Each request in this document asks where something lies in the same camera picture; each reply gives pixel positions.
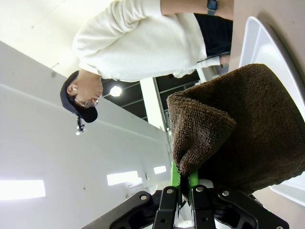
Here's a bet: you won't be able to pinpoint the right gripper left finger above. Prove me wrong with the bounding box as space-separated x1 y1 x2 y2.
109 160 182 229

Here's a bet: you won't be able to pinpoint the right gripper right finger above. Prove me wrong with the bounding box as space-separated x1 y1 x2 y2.
189 169 290 229

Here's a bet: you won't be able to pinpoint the brown cloth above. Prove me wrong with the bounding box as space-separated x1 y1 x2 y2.
166 63 305 206

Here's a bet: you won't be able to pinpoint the person left forearm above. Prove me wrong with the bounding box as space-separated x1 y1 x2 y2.
160 0 235 20

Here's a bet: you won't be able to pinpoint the small rectangular ceiling light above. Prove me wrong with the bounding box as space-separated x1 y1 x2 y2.
153 165 167 175

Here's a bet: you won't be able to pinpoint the medium rectangular ceiling light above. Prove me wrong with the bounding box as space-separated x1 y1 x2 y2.
106 170 138 187

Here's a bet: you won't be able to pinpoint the round ceiling lamp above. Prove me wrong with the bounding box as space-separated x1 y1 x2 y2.
109 85 123 98

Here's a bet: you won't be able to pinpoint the clear glasses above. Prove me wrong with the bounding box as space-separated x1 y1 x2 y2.
73 98 100 108

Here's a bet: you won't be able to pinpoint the person head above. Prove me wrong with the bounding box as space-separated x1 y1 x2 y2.
66 71 104 108

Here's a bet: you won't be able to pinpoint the black cap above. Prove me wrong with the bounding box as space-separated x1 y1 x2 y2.
60 70 99 124

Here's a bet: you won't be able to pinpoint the large rectangular ceiling light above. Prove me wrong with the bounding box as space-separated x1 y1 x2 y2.
0 179 46 200

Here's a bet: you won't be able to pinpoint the person in white sweater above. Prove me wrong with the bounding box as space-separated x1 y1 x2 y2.
71 0 221 83

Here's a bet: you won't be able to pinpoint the silver metal tray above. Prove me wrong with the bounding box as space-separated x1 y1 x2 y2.
238 16 305 206

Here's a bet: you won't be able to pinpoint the black trousers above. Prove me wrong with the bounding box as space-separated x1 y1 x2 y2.
193 13 234 57

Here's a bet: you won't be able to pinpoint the dark smart watch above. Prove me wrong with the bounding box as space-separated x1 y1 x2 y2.
205 0 219 17

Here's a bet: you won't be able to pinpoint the small cap mounted camera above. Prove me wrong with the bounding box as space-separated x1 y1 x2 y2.
75 116 87 136

